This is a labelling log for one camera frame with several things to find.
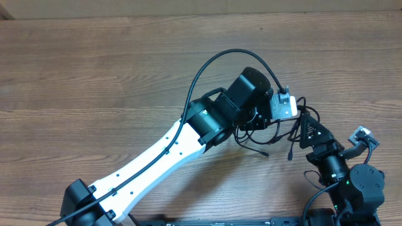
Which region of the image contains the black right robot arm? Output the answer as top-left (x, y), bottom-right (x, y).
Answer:
top-left (300, 114), bottom-right (385, 225)

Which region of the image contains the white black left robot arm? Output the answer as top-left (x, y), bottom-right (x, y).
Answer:
top-left (60, 67), bottom-right (271, 225)

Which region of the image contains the black right camera cable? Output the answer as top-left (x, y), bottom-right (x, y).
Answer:
top-left (301, 137), bottom-right (381, 226)

